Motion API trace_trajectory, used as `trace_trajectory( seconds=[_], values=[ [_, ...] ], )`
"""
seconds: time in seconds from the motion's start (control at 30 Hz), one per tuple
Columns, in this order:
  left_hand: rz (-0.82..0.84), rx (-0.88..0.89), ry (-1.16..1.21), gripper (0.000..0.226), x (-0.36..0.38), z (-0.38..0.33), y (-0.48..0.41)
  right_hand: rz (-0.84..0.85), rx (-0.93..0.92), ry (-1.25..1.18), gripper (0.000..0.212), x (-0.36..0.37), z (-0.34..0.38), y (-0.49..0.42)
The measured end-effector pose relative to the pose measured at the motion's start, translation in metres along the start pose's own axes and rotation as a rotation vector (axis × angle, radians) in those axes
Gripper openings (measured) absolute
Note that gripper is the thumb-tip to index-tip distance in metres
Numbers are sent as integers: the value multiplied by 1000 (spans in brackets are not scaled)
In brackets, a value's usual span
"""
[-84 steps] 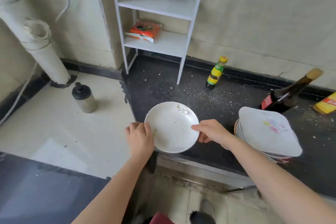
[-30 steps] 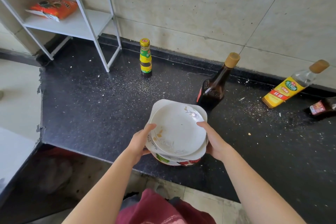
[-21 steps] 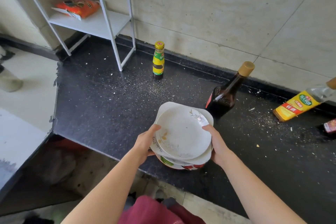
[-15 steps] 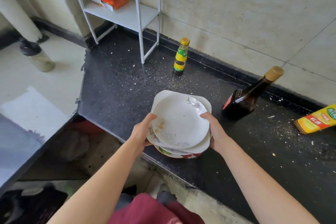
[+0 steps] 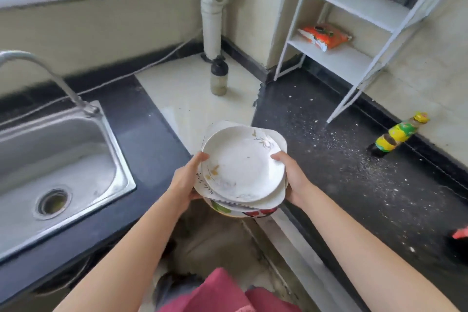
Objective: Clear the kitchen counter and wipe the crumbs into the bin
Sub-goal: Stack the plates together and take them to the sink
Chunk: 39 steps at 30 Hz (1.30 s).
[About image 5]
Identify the person's right hand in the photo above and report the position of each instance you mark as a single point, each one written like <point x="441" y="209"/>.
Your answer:
<point x="296" y="183"/>

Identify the person's left hand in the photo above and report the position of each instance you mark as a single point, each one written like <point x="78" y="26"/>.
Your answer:
<point x="186" y="183"/>

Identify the white plate orange green print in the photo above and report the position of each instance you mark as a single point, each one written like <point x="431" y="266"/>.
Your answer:
<point x="223" y="209"/>

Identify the white square plate pink flower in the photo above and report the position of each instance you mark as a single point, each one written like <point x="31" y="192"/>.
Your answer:
<point x="279" y="141"/>

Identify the white round plate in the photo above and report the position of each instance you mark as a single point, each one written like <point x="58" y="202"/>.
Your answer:
<point x="241" y="165"/>

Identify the glass jar black lid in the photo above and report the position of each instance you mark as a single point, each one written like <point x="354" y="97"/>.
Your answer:
<point x="219" y="83"/>

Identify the small green yellow label bottle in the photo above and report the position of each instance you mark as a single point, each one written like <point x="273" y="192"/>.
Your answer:
<point x="396" y="134"/>

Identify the white metal shelf rack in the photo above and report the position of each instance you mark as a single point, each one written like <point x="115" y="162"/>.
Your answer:
<point x="347" y="61"/>

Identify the dark bottle tan cap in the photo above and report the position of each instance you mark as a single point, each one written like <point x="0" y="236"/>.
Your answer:
<point x="460" y="233"/>

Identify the person's right forearm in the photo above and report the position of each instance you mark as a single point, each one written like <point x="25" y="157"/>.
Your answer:
<point x="365" y="260"/>

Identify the person's left forearm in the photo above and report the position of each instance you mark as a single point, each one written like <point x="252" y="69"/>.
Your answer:
<point x="120" y="268"/>

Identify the black speckled countertop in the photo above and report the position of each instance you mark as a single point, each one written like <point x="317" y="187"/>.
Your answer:
<point x="365" y="194"/>

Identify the stainless steel sink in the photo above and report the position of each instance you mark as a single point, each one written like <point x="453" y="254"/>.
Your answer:
<point x="66" y="173"/>

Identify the orange snack packet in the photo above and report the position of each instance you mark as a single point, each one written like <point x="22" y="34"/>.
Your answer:
<point x="325" y="35"/>

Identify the white drain pipe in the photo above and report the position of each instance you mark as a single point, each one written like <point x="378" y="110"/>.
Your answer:
<point x="212" y="30"/>

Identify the steel faucet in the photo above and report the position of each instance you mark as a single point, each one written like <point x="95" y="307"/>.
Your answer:
<point x="55" y="77"/>

